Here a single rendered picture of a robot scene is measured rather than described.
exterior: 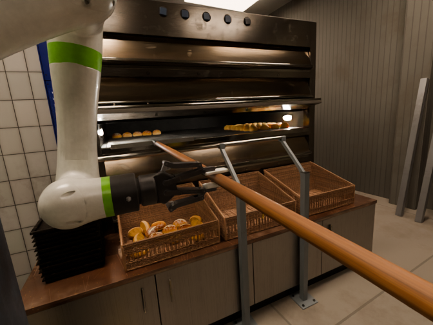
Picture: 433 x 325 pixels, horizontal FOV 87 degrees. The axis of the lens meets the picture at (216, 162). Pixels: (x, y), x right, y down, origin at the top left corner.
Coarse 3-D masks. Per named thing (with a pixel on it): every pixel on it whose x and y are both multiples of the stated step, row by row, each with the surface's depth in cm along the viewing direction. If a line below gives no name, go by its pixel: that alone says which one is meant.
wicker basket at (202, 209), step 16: (144, 208) 160; (192, 208) 174; (208, 208) 148; (128, 224) 155; (208, 224) 133; (128, 240) 148; (144, 240) 119; (160, 240) 124; (176, 240) 127; (192, 240) 143; (208, 240) 136; (128, 256) 130; (144, 256) 129; (160, 256) 125; (176, 256) 129
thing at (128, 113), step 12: (132, 108) 140; (144, 108) 143; (156, 108) 145; (168, 108) 148; (180, 108) 151; (192, 108) 155; (204, 108) 158; (216, 108) 163; (228, 108) 169; (240, 108) 176; (252, 108) 182; (264, 108) 190; (276, 108) 198; (288, 108) 206; (300, 108) 216; (108, 120) 152
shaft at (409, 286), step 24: (240, 192) 49; (288, 216) 36; (312, 240) 31; (336, 240) 29; (360, 264) 25; (384, 264) 24; (384, 288) 23; (408, 288) 21; (432, 288) 20; (432, 312) 19
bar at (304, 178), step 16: (208, 144) 140; (224, 144) 142; (240, 144) 149; (112, 160) 119; (224, 160) 140; (304, 176) 145; (304, 192) 147; (240, 208) 129; (304, 208) 149; (240, 224) 130; (240, 240) 133; (304, 240) 154; (240, 256) 136; (304, 256) 156; (240, 272) 139; (304, 272) 159; (240, 288) 142; (304, 288) 161; (304, 304) 160; (240, 320) 151
